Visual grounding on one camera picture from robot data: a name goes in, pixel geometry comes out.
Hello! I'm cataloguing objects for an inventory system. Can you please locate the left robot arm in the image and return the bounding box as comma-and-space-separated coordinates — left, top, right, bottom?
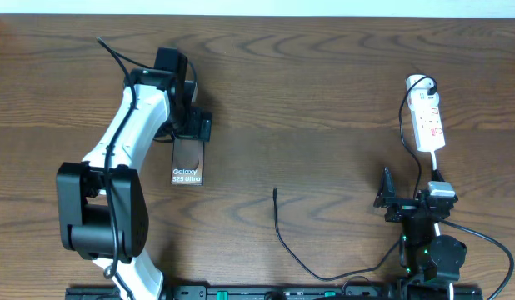
56, 68, 212, 299

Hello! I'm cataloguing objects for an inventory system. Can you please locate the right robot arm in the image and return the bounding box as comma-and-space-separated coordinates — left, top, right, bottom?
373, 167, 467, 299

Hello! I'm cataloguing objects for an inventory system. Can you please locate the white power strip socket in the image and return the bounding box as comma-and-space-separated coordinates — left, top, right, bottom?
406, 74, 445, 153

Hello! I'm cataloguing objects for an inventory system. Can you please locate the black charger cable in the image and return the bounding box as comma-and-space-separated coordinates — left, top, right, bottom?
272, 75, 438, 283

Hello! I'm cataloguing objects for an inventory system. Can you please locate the white power strip cord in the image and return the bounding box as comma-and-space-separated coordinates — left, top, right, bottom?
430, 150, 455, 300

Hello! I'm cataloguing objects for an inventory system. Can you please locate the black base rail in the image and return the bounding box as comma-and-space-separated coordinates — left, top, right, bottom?
64, 284, 483, 300

